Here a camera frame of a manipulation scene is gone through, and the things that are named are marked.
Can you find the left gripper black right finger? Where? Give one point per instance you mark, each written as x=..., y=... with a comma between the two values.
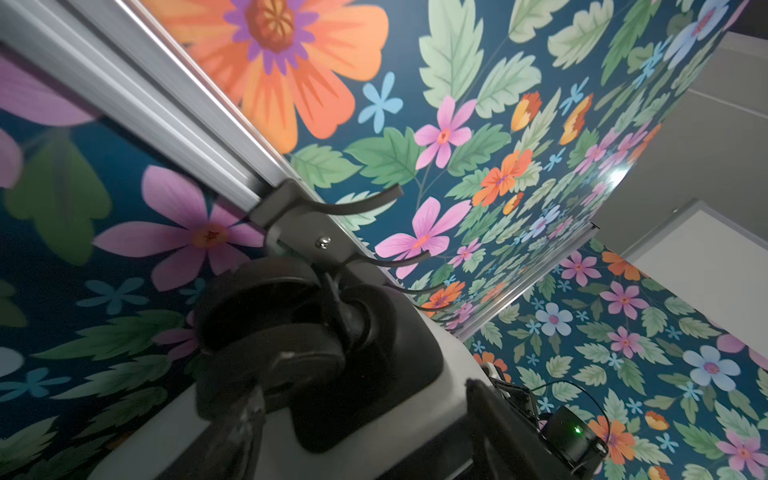
x=504, y=444

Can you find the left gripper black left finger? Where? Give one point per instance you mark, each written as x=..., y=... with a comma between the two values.
x=228, y=448

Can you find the white black suitcase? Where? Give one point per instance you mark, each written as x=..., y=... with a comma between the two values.
x=358, y=383

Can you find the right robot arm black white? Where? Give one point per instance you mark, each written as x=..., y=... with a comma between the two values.
x=563, y=431

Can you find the aluminium frame bar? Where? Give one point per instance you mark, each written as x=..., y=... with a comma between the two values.
x=115, y=57

